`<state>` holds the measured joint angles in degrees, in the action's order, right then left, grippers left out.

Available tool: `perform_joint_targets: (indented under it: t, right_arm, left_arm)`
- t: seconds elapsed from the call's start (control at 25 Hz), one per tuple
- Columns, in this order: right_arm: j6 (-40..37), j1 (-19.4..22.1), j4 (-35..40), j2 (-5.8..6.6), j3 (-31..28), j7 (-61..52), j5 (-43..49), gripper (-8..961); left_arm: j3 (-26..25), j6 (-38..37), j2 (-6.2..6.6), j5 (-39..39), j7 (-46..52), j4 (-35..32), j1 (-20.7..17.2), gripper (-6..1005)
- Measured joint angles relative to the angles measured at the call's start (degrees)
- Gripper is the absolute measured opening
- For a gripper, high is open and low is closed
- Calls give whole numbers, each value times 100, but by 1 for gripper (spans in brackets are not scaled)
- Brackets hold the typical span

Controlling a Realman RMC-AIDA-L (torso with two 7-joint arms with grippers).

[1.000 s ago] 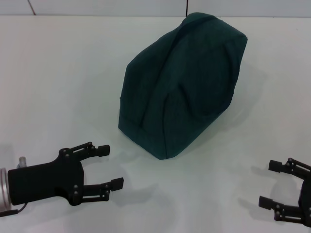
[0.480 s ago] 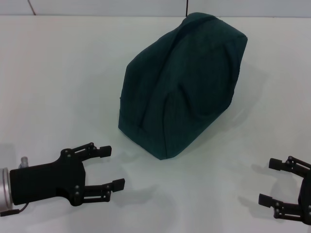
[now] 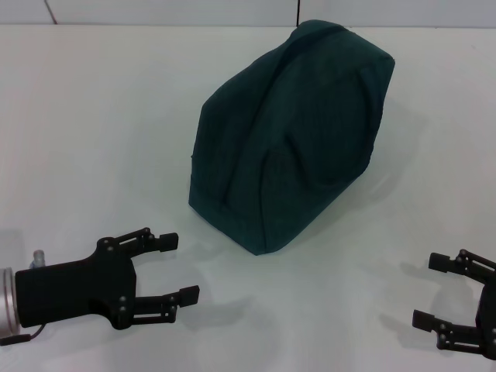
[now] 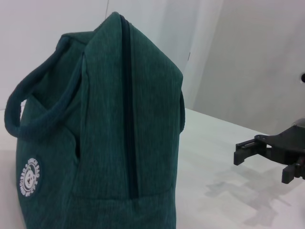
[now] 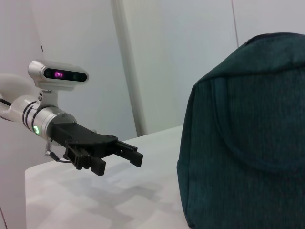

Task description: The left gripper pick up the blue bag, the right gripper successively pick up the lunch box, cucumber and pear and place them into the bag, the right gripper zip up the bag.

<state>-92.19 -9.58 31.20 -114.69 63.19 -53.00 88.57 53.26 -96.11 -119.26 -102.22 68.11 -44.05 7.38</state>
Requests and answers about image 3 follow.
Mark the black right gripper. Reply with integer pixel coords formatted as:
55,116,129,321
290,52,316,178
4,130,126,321
411,248,496,360

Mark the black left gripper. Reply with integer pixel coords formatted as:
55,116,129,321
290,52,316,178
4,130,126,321
14,226,201,332

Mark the dark teal insulated lunch bag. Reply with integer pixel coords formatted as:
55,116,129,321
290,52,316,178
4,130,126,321
186,19,397,257

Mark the left gripper cable with connector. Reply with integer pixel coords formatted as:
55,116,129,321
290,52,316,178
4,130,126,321
0,325,46,346

